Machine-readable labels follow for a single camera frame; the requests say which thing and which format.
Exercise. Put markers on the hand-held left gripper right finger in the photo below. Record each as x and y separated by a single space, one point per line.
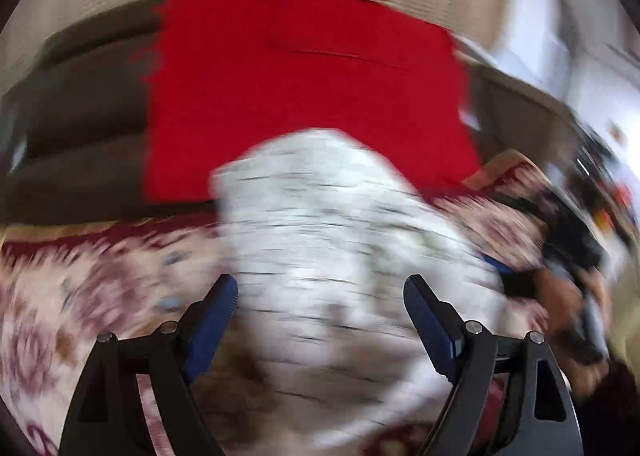
432 326

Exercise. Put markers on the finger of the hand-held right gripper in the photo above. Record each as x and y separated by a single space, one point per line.
505 271

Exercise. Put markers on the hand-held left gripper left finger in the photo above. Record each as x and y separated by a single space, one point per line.
212 326

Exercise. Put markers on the white black-patterned coat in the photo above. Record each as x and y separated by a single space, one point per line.
350 246

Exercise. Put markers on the person's right hand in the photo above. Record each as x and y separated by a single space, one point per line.
557 308

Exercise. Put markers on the dark cluttered furniture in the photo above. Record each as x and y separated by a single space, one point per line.
600 186

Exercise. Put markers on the floral red sofa cover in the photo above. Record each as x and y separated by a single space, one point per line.
75 296

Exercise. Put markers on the brown leather sofa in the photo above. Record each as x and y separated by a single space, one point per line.
85 136

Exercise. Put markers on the red blanket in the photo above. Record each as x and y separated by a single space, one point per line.
300 96

